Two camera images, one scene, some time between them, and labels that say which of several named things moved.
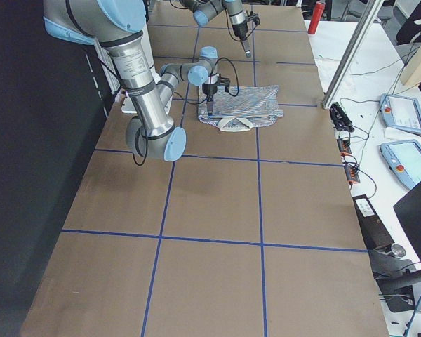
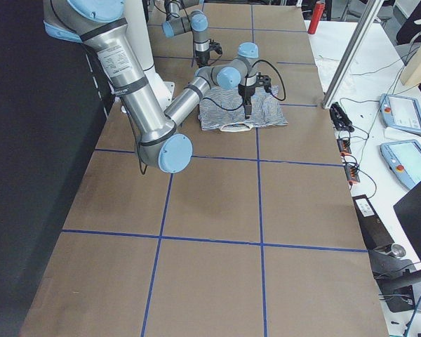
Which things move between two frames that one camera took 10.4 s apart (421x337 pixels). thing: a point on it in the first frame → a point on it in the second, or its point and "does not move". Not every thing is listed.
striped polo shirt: [241, 107] does not move
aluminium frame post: [370, 12] does not move
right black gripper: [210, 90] → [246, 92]
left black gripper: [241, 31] → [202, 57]
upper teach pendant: [403, 112] does not move
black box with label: [375, 234] does not move
